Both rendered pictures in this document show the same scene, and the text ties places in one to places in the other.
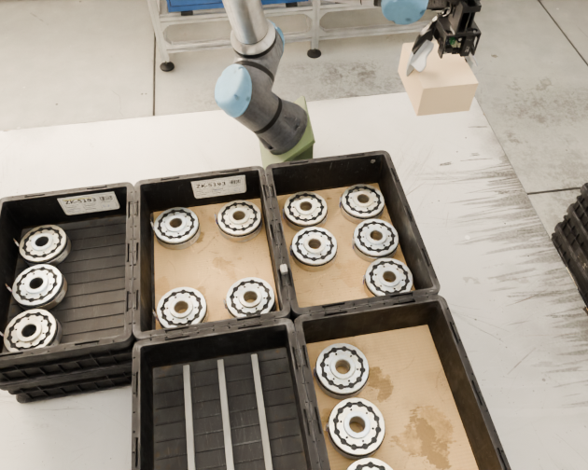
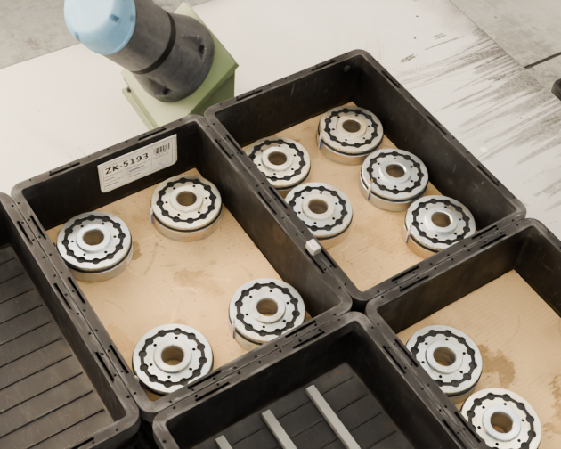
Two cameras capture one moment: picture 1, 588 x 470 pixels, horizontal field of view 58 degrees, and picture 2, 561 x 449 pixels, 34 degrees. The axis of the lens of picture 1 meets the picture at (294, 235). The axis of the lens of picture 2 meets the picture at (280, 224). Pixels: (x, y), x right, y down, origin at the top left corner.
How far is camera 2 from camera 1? 42 cm
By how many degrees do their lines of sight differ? 17
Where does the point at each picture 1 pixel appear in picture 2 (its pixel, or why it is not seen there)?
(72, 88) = not seen: outside the picture
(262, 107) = (152, 28)
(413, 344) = (509, 300)
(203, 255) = (156, 275)
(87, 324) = (23, 436)
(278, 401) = (375, 437)
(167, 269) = (109, 312)
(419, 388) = (545, 353)
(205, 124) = (20, 86)
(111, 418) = not seen: outside the picture
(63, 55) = not seen: outside the picture
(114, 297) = (44, 380)
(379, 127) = (292, 28)
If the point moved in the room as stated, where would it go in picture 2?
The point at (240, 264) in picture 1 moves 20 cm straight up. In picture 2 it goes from (218, 270) to (220, 175)
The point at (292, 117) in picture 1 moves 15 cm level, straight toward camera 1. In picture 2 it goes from (192, 35) to (226, 93)
